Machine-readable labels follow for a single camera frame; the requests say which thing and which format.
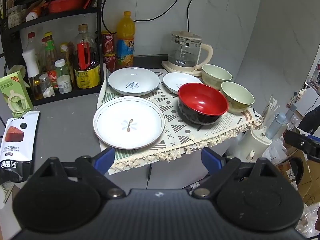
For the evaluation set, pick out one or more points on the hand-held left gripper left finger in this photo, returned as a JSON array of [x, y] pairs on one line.
[[105, 158]]

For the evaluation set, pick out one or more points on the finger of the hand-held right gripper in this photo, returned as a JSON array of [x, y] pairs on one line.
[[297, 141]]

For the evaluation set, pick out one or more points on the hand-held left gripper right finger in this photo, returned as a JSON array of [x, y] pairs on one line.
[[211, 160]]

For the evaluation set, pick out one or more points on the red and black bowl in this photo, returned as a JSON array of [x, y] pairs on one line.
[[200, 100]]

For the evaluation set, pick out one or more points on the pale green bowl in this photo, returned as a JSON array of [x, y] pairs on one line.
[[237, 95], [215, 73]]

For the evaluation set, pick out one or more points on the white deep plate blue print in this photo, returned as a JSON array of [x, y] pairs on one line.
[[130, 78]]

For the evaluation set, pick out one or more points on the grey blue small bottle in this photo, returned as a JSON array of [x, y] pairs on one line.
[[275, 127]]

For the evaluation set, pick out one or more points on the large white flower plate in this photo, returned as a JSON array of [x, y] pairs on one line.
[[115, 130]]

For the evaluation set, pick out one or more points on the cardboard box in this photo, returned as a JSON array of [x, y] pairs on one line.
[[310, 177]]

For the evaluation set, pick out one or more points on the bundle of white sticks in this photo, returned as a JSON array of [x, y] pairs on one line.
[[270, 107]]

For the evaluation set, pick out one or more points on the white plastic appliance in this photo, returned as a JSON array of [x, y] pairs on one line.
[[252, 142]]

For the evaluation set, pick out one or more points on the patterned tasselled cloth mat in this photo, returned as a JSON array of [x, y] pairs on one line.
[[175, 127]]

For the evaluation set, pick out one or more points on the small white plate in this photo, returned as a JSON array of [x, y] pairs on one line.
[[175, 80]]

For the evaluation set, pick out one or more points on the small jar white cap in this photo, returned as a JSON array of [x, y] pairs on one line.
[[63, 80]]

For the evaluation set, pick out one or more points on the black cake snack bag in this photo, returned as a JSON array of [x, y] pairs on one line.
[[15, 140]]

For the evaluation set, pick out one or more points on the small clear glass jar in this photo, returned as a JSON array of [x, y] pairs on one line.
[[46, 85]]

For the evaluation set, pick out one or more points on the red drink can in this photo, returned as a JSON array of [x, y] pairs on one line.
[[110, 61], [109, 42]]

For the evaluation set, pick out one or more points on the beige kettle base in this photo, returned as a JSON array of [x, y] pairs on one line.
[[170, 68]]

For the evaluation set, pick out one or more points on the green carton box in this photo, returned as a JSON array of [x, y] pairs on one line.
[[15, 97]]

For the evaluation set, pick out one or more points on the orange juice bottle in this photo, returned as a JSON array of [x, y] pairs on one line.
[[125, 42]]

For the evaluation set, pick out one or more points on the sauce bottle green label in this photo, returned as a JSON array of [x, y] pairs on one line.
[[50, 47]]

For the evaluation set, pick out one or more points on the clear bottle red cap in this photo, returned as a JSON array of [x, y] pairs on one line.
[[32, 38]]

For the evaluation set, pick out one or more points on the black metal rack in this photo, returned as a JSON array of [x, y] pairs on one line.
[[62, 14]]

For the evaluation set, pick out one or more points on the red plastic container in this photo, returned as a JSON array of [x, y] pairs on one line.
[[66, 5]]

